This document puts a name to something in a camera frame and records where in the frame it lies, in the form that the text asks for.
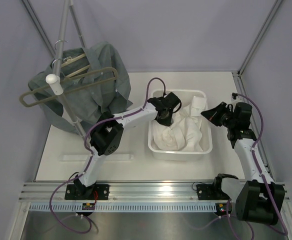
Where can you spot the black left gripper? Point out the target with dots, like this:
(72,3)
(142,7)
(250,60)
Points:
(166,122)

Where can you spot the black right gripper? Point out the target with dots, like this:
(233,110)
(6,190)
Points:
(213,114)

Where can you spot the white shirt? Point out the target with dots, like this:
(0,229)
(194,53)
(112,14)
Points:
(185,132)

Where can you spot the white plastic basket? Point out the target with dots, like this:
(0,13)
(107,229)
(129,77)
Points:
(186,97)

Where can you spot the grey clothes hanger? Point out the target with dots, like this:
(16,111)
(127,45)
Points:
(40,92)

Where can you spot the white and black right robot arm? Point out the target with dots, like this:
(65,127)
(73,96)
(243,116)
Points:
(260,199)

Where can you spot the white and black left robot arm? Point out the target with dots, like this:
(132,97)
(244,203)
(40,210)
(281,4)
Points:
(104,138)

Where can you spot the grey-green shirt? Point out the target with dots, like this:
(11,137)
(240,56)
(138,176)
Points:
(90,103)

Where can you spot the beige clothes hanger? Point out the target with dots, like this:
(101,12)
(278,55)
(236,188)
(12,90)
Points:
(70,62)

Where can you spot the grey clothes rack stand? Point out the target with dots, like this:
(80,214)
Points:
(65,119)

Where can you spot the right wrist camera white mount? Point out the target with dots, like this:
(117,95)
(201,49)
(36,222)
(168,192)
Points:
(234,96)

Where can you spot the white slotted cable duct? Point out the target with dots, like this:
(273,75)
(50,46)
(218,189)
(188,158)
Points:
(125,207)

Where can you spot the aluminium frame post right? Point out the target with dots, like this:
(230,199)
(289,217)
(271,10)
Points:
(260,35)

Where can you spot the aluminium frame post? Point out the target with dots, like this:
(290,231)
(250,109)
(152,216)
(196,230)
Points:
(30,11)
(260,35)

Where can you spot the aluminium mounting rail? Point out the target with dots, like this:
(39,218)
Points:
(117,192)

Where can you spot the aluminium frame post left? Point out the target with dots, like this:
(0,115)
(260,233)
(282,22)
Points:
(30,11)

